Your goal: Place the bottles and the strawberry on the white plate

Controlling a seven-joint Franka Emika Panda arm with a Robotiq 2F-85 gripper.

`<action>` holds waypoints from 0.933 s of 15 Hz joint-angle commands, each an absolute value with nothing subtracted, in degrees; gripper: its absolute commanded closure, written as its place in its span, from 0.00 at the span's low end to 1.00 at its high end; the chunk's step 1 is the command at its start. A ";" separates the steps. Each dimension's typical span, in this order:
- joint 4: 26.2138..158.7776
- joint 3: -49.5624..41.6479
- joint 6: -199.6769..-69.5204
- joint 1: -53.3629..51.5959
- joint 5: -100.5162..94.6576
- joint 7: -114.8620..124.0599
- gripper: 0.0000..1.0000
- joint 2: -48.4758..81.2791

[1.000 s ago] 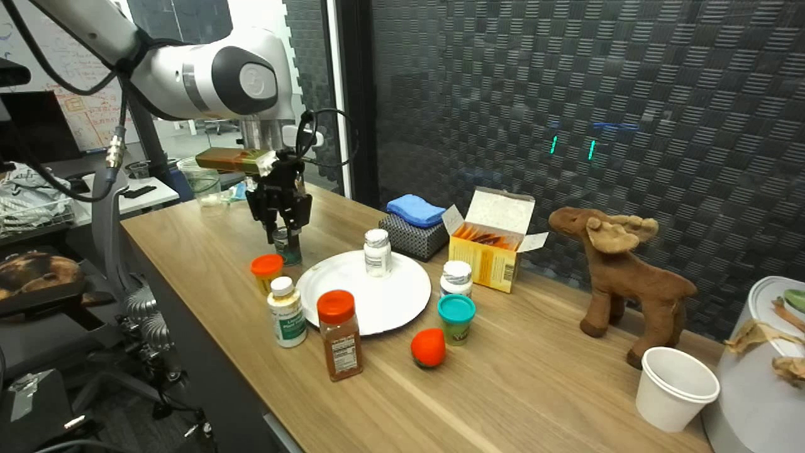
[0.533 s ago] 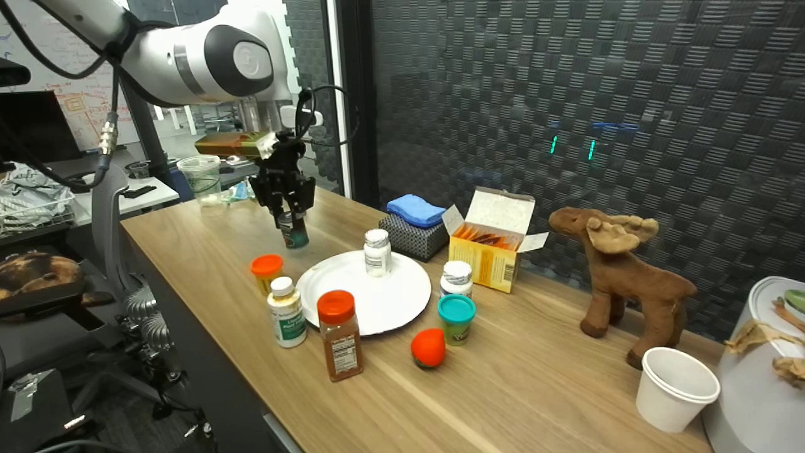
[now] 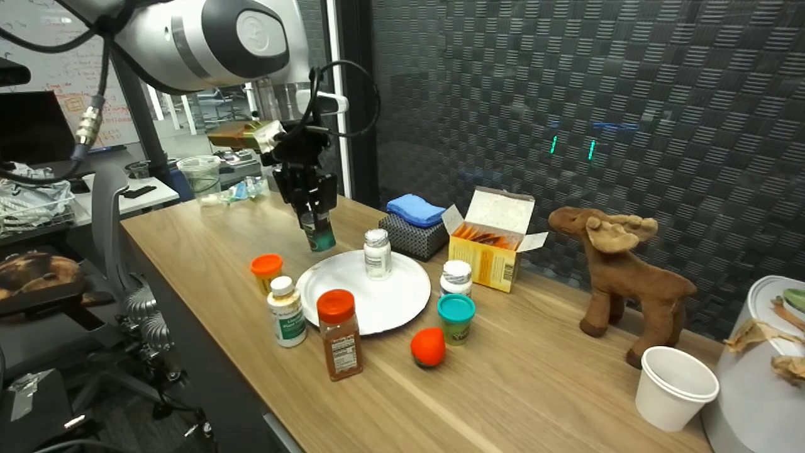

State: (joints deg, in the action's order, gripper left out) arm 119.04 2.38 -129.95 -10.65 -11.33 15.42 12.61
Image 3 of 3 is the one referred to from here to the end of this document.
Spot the thick cable metal connector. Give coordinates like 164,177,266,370
0,23,120,185

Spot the white frame post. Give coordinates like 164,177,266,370
325,0,355,200

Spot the brown dried plant piece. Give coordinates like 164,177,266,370
724,296,805,387

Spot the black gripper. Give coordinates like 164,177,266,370
270,122,342,246

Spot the white bucket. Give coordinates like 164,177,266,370
702,272,805,453

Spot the dark stand pole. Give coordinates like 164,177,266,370
107,52,195,200

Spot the white round plate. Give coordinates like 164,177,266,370
295,246,432,336

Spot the brown plush moose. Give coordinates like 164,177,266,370
545,204,700,370

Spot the spice bottle orange cap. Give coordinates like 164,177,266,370
315,287,364,385

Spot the blue sponge block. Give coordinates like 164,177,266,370
384,190,447,232

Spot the small red tomato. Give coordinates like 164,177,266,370
408,325,447,370

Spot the white bottle green label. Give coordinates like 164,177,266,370
264,273,310,349

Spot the brown patterned cushion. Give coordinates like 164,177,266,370
0,250,86,306

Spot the grey cloth pile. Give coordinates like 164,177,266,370
0,160,81,242

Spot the thin black cable loop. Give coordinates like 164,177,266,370
307,57,381,145

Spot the white paper tag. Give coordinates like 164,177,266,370
7,367,56,422

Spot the white paper cup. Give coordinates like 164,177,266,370
634,344,721,435

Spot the green tub teal lid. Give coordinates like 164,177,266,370
436,292,478,343

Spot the white cap pill bottle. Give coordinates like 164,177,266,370
438,256,476,300
361,227,394,280

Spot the black office chair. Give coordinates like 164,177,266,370
0,318,215,453

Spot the grey corrugated conduit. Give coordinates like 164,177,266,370
86,158,184,362

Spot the yellow tub orange lid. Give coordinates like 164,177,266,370
248,251,287,295

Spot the whiteboard with red writing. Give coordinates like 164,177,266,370
0,32,146,158

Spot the open yellow cardboard box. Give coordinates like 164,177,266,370
441,185,550,295

